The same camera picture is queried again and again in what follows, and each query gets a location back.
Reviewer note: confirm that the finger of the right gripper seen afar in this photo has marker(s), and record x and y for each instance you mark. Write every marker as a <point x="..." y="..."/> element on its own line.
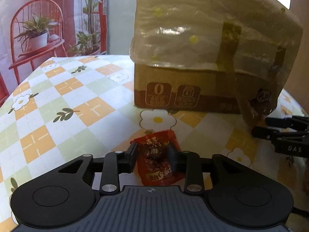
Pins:
<point x="271" y="131"/>

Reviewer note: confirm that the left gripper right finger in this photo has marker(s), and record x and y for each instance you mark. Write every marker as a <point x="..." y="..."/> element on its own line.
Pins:
<point x="188" y="163"/>

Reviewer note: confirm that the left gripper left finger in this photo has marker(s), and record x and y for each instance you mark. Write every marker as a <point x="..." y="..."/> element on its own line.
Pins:
<point x="116" y="163"/>

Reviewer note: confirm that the red shiny snack packet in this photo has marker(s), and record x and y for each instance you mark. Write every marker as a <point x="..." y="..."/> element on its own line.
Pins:
<point x="153" y="165"/>

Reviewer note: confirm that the wooden panel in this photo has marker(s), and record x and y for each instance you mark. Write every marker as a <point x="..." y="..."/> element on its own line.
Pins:
<point x="297" y="83"/>

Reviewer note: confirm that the checkered floral tablecloth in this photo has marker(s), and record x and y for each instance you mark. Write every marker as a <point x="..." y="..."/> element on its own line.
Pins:
<point x="85" y="105"/>

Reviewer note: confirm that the brown cardboard box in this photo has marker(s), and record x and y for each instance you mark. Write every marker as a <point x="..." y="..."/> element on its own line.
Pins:
<point x="228" y="56"/>

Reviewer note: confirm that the printed room backdrop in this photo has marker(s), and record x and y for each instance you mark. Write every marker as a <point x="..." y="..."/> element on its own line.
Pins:
<point x="32" y="30"/>

